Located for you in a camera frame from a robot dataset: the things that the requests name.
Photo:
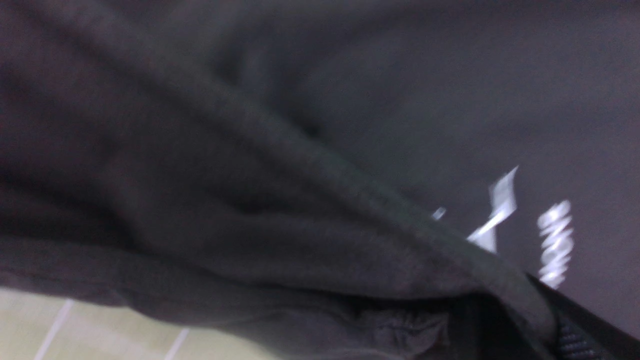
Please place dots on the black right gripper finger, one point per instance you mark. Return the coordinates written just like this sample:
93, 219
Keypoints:
582, 335

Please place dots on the dark gray long-sleeve top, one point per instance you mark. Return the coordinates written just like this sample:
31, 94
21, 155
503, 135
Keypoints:
331, 179

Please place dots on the light green checkered mat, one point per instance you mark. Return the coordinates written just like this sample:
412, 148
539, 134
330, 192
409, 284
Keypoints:
34, 327

